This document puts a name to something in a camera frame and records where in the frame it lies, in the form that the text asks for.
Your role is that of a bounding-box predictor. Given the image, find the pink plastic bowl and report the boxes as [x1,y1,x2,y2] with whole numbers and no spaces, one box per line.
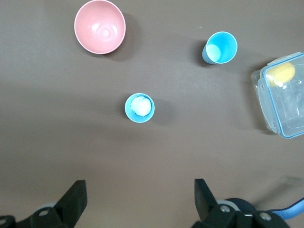
[74,0,126,55]

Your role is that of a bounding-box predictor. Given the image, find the black pot with blue handle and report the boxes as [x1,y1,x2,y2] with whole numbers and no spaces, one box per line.
[270,198,304,220]

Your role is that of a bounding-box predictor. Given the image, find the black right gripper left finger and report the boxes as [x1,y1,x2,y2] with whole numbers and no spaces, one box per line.
[0,180,88,228]

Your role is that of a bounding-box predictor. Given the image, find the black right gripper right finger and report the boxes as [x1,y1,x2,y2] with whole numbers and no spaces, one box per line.
[191,178,289,228]

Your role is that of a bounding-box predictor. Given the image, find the yellow round food piece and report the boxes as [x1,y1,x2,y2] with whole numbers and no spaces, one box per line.
[266,62,296,87]

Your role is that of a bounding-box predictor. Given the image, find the brown table cover cloth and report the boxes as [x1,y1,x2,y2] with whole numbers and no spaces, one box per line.
[0,0,304,228]

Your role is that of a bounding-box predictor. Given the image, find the clear plastic food container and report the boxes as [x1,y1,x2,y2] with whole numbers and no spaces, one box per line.
[251,51,304,139]

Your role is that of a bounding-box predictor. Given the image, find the blue plastic cup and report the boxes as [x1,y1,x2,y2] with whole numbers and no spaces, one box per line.
[124,92,155,124]
[201,31,238,65]

